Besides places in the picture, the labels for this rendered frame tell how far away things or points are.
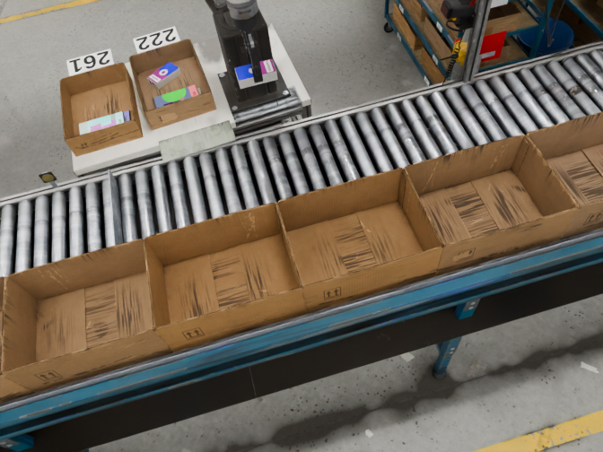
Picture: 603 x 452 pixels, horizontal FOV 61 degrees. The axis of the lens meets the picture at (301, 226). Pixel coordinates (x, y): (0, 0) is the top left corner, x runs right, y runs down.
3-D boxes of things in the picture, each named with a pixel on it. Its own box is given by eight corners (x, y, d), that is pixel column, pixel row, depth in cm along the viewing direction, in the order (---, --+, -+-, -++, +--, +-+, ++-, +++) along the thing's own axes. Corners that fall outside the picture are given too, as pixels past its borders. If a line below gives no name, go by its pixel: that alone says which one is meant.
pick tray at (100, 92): (132, 79, 232) (124, 61, 223) (144, 137, 211) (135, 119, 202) (69, 96, 229) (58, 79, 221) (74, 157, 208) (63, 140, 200)
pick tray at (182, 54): (196, 56, 237) (189, 37, 228) (217, 109, 216) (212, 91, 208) (135, 74, 233) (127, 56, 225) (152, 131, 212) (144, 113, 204)
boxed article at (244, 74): (236, 75, 176) (234, 67, 173) (273, 66, 177) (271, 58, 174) (240, 89, 172) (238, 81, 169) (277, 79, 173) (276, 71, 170)
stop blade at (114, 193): (117, 183, 202) (109, 169, 195) (126, 282, 177) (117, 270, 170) (117, 183, 202) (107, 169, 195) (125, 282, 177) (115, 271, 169)
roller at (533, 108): (512, 75, 217) (511, 66, 213) (581, 164, 189) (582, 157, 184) (501, 81, 218) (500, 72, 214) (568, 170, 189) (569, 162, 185)
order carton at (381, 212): (399, 199, 166) (403, 166, 152) (436, 276, 150) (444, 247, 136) (282, 232, 163) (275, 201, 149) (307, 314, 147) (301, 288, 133)
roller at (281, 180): (274, 139, 210) (272, 131, 206) (308, 242, 182) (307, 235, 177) (262, 143, 210) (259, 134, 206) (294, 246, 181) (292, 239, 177)
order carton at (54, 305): (162, 265, 161) (144, 237, 146) (174, 352, 144) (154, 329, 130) (37, 300, 158) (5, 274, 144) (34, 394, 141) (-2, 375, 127)
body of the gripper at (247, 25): (229, 7, 156) (235, 33, 164) (234, 23, 151) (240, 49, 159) (253, 2, 157) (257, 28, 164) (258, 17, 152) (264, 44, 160)
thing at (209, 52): (272, 26, 249) (271, 21, 246) (311, 104, 217) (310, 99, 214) (66, 85, 238) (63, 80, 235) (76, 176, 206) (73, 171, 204)
